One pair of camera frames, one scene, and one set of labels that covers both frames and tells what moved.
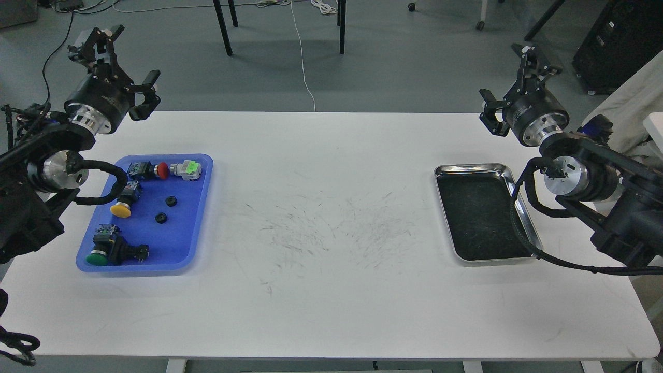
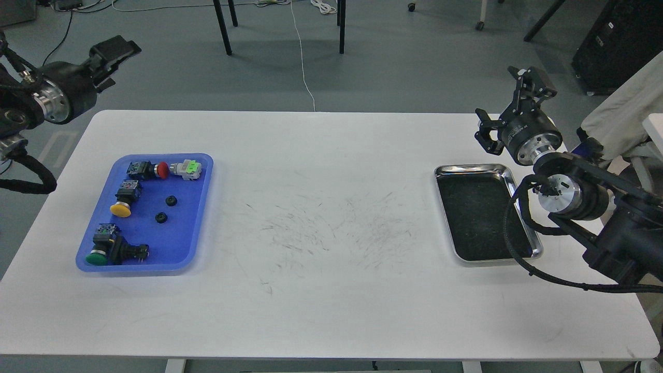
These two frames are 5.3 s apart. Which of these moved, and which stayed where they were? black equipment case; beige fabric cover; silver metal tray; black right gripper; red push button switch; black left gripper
Moved: black left gripper; black right gripper
Stayed: silver metal tray; beige fabric cover; red push button switch; black equipment case
